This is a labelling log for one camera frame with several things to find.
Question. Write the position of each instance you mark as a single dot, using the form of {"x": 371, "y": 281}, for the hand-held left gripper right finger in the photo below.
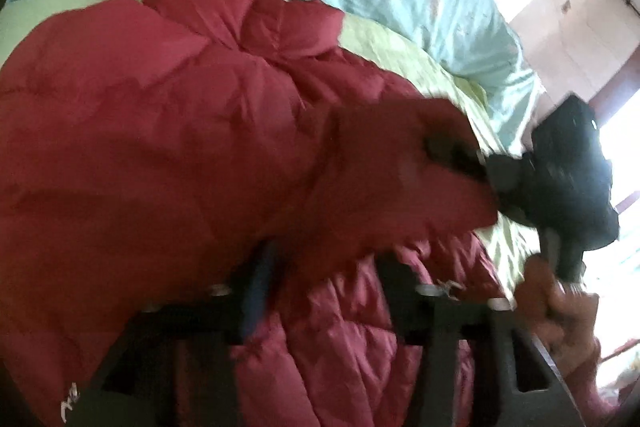
{"x": 397, "y": 292}

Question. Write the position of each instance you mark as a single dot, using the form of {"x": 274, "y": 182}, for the person's right forearm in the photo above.
{"x": 595, "y": 382}

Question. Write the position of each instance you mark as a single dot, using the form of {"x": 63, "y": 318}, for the light green blanket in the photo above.
{"x": 430, "y": 72}

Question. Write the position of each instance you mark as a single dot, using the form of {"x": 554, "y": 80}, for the person's right hand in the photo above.
{"x": 560, "y": 312}

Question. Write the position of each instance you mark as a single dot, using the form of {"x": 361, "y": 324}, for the red quilted blanket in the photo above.
{"x": 150, "y": 147}

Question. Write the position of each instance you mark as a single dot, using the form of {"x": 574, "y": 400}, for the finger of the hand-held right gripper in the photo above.
{"x": 452, "y": 154}

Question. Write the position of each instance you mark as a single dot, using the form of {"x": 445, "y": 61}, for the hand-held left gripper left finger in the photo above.
{"x": 257, "y": 292}

